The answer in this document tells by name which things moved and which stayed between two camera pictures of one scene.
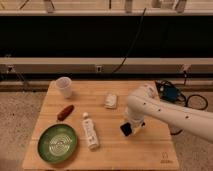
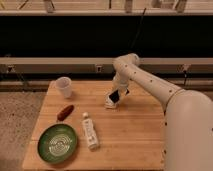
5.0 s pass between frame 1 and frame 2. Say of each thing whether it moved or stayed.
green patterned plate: stayed
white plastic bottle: stayed
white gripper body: moved
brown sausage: stayed
